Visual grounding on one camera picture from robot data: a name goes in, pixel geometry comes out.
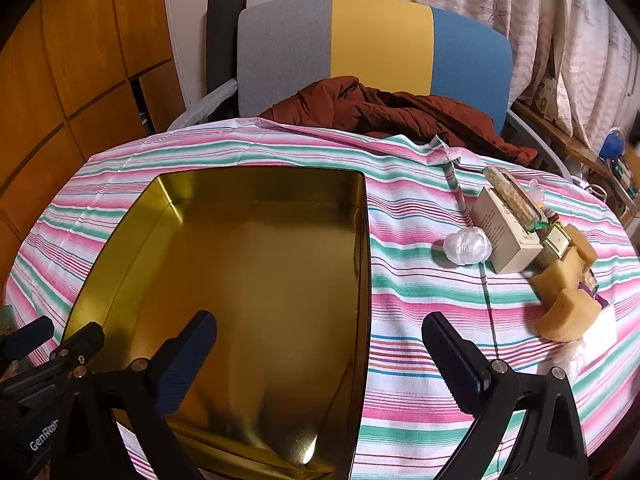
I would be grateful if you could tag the yellow sponge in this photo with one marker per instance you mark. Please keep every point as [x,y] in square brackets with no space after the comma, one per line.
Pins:
[582,250]
[567,317]
[555,277]

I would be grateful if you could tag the wooden shelf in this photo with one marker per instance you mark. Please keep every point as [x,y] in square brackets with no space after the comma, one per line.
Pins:
[575,145]

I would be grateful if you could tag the beige cardboard box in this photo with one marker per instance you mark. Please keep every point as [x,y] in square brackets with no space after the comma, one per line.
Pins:
[505,235]

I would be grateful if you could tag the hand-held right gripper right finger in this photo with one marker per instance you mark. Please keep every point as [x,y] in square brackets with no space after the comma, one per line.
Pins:
[455,360]

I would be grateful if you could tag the white block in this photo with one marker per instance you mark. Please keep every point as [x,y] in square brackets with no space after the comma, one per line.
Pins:
[607,322]

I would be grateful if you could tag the grey yellow blue chair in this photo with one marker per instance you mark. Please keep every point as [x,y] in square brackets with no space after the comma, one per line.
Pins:
[380,40]

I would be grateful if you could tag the wooden cabinet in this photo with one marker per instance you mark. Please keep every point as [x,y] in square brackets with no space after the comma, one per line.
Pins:
[75,60]

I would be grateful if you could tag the printed carton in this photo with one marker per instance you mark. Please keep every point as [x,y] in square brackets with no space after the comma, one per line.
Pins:
[549,95]

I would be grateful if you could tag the striped tablecloth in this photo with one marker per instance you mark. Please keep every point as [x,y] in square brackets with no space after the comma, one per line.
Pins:
[425,200]

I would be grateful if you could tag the gold tin box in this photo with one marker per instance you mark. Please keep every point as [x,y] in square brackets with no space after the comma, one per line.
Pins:
[260,270]

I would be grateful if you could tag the brown jacket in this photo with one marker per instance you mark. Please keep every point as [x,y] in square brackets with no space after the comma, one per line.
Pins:
[400,110]

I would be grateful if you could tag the black rolled mat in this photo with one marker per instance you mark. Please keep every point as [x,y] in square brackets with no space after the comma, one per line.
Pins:
[222,35]

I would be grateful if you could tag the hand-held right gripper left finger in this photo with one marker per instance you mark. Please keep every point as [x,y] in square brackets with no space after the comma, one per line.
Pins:
[185,360]

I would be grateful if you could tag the blue fan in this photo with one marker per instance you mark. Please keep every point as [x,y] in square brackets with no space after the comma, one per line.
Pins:
[612,145]

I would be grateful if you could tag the green label box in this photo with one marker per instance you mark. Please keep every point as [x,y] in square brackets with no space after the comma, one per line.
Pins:
[555,245]

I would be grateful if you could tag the cracker packet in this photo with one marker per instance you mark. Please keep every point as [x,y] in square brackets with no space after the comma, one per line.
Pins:
[515,195]

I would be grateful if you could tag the white crinkled plastic ball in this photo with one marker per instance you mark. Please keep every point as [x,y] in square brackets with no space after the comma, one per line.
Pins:
[467,245]

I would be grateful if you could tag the purple snack packet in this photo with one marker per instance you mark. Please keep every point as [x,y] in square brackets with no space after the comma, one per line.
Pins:
[597,300]

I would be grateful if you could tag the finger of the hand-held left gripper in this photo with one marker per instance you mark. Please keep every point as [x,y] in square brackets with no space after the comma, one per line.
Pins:
[80,342]
[30,335]

